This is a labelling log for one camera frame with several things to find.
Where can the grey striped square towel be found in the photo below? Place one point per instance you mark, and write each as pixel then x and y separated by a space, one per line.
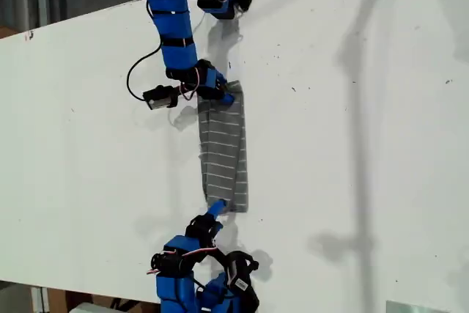
pixel 223 144

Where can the white container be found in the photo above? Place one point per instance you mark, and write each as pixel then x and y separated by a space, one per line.
pixel 89 308

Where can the white table leg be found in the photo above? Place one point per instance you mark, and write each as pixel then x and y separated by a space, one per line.
pixel 39 299

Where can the camera black stalk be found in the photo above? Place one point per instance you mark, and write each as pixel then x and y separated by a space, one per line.
pixel 182 91
pixel 221 256

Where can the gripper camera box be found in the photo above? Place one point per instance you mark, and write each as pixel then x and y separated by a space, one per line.
pixel 240 272
pixel 159 98

